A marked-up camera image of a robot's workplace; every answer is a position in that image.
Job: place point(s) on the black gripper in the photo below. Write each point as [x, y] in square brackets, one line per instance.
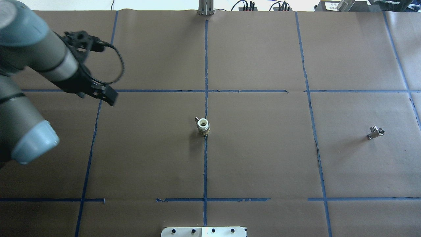
[76, 82]

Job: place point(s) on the white brass PPR valve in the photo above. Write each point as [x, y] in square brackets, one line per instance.
[203, 126]

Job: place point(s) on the metal tee pipe fitting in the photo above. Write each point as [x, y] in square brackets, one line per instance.
[375, 132]

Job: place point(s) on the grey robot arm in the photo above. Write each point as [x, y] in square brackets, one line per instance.
[28, 43]

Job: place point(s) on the black orange connector box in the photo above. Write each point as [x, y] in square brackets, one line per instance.
[280, 6]
[244, 6]

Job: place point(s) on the brown paper table cover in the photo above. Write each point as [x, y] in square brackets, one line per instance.
[290, 98]

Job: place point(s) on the metal cylinder weight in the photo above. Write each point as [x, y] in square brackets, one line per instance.
[345, 5]

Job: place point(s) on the black camera bracket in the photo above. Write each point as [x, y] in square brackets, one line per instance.
[81, 44]

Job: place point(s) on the aluminium camera post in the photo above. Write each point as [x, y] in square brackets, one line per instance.
[206, 7]

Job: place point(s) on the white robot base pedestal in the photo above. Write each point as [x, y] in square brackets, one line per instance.
[205, 231]

